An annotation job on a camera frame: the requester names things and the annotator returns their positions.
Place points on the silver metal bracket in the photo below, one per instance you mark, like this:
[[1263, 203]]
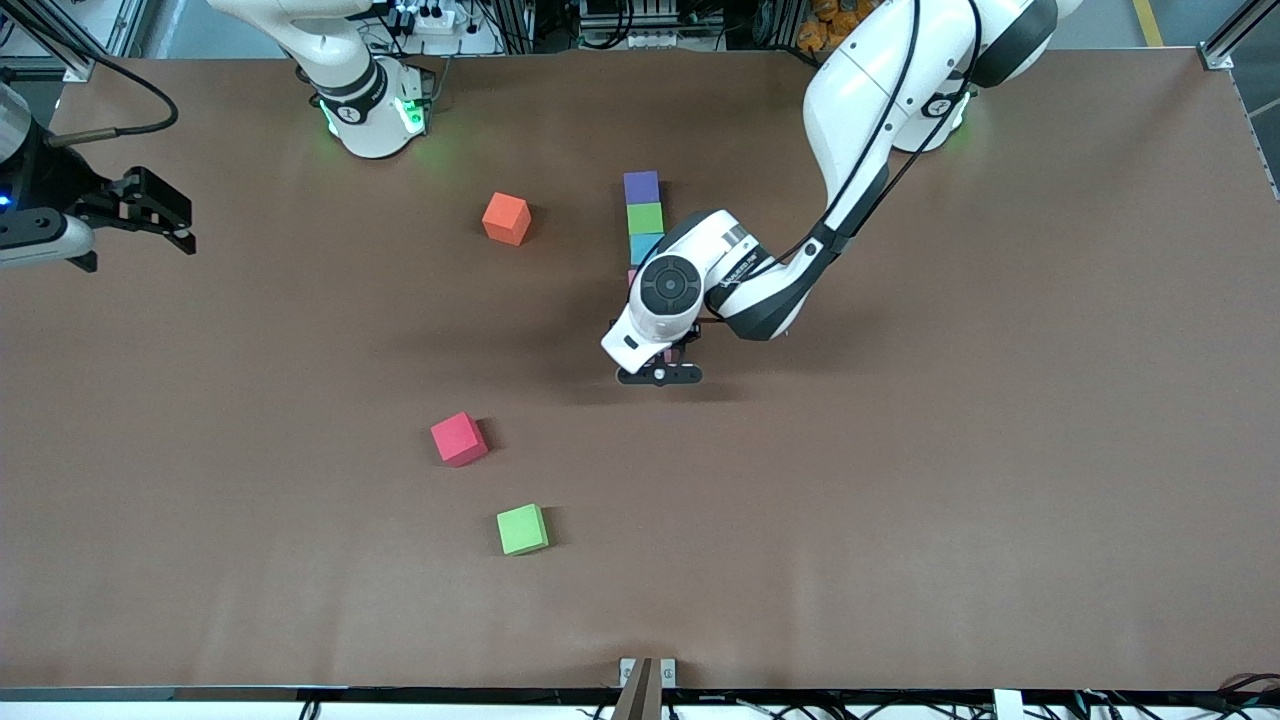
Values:
[[627, 669]]

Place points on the white power strip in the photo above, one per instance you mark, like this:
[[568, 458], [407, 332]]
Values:
[[430, 18]]

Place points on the white paper label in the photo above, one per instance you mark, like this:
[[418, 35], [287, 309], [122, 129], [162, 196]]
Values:
[[1008, 706]]

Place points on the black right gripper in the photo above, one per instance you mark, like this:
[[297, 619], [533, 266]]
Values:
[[62, 182]]

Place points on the brown table cover sheet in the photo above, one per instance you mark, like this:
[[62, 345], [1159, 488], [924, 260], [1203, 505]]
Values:
[[900, 600]]

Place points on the orange foam cube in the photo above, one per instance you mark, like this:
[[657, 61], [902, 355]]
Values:
[[505, 215]]

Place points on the purple foam cube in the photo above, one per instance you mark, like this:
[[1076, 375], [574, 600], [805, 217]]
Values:
[[641, 186]]

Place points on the red foam cube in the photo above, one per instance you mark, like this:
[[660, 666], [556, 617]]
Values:
[[456, 435]]

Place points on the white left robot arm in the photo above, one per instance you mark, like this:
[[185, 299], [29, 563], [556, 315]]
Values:
[[860, 100]]

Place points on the green foam cube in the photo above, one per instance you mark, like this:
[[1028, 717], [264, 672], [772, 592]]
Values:
[[643, 216], [521, 527]]

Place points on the grey camera pole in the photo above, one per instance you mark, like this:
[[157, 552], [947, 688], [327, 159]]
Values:
[[640, 700]]

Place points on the net bag of oranges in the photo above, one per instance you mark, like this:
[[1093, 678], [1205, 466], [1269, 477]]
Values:
[[830, 25]]

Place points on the aluminium frame profile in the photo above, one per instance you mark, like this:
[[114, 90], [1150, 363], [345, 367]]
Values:
[[80, 68], [1218, 58]]

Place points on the blue foam cube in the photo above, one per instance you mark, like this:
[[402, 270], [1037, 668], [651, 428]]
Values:
[[642, 248]]

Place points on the metal control box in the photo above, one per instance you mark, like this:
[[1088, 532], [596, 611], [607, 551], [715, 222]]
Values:
[[650, 25]]

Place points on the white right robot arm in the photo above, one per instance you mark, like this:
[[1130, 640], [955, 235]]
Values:
[[365, 120]]

